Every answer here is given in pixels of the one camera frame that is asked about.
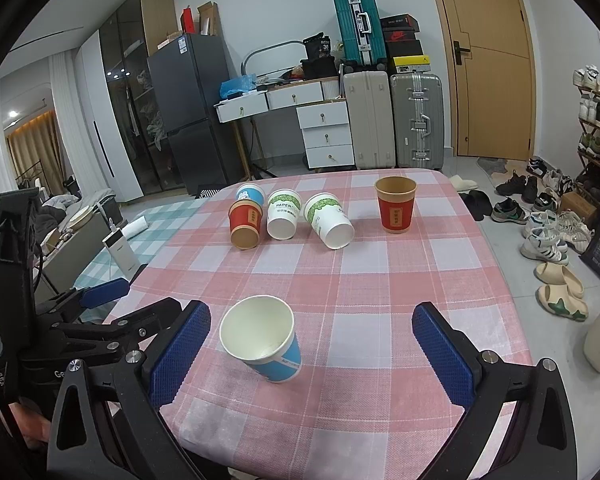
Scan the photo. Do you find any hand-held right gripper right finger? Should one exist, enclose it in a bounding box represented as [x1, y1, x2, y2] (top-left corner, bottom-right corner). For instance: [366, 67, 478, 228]
[411, 302, 579, 480]

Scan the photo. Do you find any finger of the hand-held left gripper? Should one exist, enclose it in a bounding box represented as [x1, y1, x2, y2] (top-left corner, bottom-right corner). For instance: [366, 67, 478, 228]
[40, 278, 132, 322]
[50, 296, 185, 363]

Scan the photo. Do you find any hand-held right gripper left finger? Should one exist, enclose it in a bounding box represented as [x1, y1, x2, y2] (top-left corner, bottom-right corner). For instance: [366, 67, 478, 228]
[46, 301, 212, 480]

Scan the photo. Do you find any blue paper cup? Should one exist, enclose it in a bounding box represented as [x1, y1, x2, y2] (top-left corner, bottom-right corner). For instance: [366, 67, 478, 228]
[236, 183, 266, 206]
[219, 295, 302, 384]

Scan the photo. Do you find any red paper cup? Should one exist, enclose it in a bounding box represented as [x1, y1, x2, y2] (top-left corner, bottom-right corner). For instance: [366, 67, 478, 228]
[374, 176, 418, 235]
[228, 199, 263, 251]

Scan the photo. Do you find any white green-printed paper cup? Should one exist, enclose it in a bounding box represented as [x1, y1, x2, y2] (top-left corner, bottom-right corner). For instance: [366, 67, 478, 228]
[303, 193, 356, 250]
[266, 189, 302, 240]

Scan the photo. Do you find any person's left hand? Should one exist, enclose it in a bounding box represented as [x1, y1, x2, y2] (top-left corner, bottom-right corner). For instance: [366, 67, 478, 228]
[7, 401, 53, 448]

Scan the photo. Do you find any white power station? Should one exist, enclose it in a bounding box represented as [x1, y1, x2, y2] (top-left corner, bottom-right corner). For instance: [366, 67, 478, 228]
[102, 232, 149, 277]

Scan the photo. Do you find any green checked cloth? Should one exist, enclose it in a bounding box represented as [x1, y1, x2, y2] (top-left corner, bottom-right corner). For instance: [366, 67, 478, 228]
[74, 199, 212, 292]

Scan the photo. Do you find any white paper roll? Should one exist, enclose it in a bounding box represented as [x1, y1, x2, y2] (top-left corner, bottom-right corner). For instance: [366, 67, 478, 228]
[122, 215, 154, 237]

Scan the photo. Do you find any brown curtain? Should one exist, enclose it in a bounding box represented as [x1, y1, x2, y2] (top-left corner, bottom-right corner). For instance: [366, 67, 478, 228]
[6, 110, 64, 196]

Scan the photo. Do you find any beige green-marked slipper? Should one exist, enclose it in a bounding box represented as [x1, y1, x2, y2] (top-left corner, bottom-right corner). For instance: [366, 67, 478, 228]
[537, 284, 589, 322]

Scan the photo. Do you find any pink checked tablecloth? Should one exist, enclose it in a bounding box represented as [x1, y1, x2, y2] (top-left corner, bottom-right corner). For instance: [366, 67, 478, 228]
[102, 169, 533, 472]

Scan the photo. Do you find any black slipper pair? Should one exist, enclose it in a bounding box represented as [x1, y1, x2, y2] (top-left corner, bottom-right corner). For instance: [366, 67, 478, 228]
[457, 189, 494, 221]

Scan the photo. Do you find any pile of shoes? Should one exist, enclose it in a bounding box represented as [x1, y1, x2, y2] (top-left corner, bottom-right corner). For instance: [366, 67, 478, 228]
[490, 156, 595, 266]

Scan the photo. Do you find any glass door wardrobe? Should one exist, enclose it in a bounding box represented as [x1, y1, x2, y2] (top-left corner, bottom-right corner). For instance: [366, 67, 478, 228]
[75, 0, 181, 204]

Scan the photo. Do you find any dark grey refrigerator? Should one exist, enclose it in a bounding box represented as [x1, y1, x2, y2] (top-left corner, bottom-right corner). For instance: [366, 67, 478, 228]
[146, 33, 232, 197]

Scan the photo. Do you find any grey door mat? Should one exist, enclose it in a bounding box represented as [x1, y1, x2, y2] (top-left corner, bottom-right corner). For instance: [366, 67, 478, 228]
[476, 156, 512, 176]

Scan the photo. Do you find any brown cardboard box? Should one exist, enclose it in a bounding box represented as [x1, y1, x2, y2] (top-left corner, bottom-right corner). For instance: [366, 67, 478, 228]
[559, 191, 599, 231]

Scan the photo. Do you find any silver suitcase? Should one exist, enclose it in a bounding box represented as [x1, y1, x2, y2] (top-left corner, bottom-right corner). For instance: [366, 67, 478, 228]
[390, 73, 446, 170]

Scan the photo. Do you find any blue plastic bag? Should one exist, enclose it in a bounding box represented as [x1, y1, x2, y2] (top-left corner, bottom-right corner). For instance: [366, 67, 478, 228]
[219, 73, 257, 100]

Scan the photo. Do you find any beige suitcase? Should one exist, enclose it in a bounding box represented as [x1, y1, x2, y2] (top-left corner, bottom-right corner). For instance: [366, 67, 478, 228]
[342, 70, 397, 170]

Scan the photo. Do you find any white desk with drawers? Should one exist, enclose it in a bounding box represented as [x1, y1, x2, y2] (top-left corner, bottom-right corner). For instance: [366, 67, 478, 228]
[215, 76, 357, 181]

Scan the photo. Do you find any grey arched lamp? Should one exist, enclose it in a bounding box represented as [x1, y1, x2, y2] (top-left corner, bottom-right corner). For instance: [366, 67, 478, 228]
[240, 41, 307, 79]

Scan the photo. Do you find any open cardboard box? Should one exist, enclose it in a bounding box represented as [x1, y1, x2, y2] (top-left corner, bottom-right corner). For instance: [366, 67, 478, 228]
[196, 2, 219, 37]

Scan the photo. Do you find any wooden door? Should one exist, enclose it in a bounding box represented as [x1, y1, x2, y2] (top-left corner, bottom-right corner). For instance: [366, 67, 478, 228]
[424, 0, 537, 162]

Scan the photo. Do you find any stack of shoe boxes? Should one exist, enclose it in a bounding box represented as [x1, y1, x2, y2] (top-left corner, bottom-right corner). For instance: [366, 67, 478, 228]
[379, 13, 426, 75]

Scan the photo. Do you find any teal suitcase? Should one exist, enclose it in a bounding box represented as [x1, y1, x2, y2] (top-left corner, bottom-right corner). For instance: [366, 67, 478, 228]
[332, 0, 387, 69]

